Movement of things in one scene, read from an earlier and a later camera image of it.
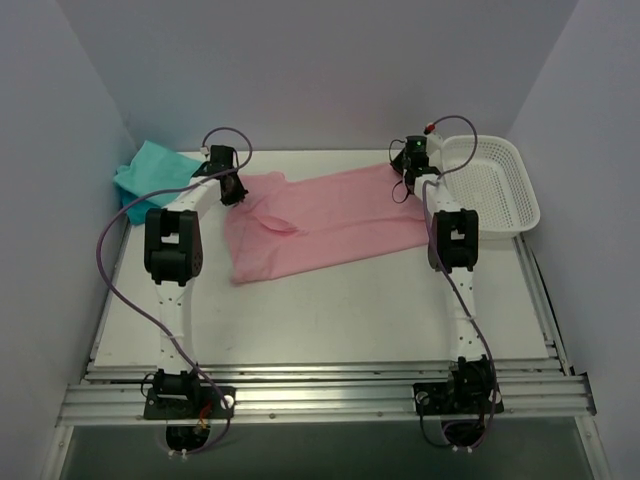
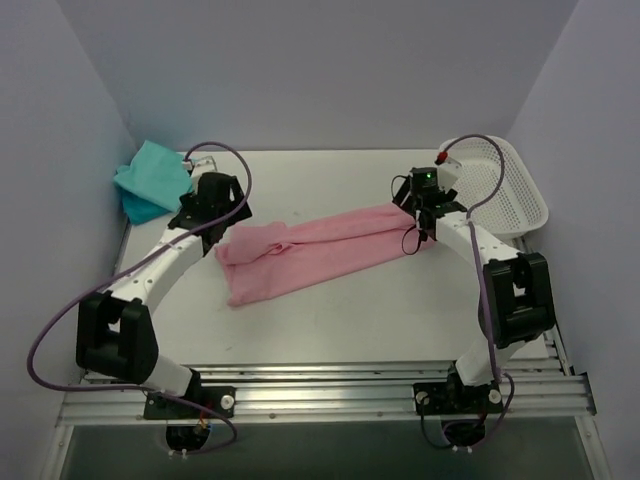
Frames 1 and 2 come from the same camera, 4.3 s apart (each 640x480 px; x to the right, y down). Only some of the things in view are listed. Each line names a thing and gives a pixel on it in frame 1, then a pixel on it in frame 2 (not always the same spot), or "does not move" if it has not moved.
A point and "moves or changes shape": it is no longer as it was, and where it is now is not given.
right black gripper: [409, 175] -> [407, 198]
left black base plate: [206, 403] does not move
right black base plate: [456, 398] does not move
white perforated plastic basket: [497, 183] does not move
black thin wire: [399, 202] -> [404, 236]
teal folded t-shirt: [152, 169] does not move
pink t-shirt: [288, 226] moves or changes shape
